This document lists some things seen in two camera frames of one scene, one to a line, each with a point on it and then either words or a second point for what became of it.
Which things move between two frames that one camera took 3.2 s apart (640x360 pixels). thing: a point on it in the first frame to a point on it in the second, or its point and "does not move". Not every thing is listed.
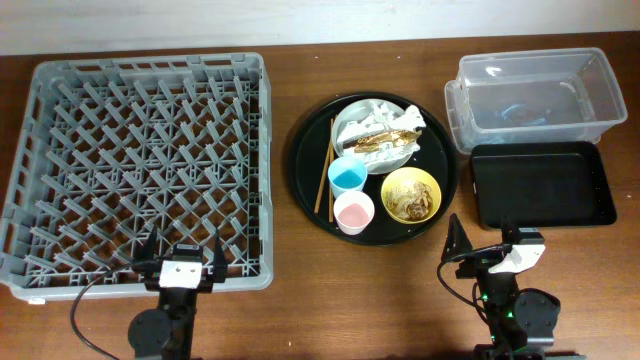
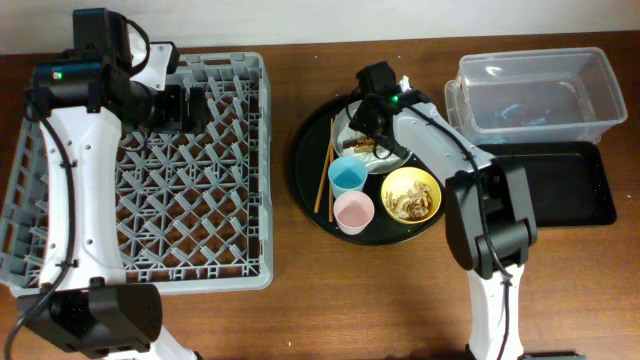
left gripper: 150,267 to 187,107
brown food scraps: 410,202 does not move
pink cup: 353,211 does not move
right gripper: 462,243 to 364,117
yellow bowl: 411,195 does not move
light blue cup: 347,173 does not move
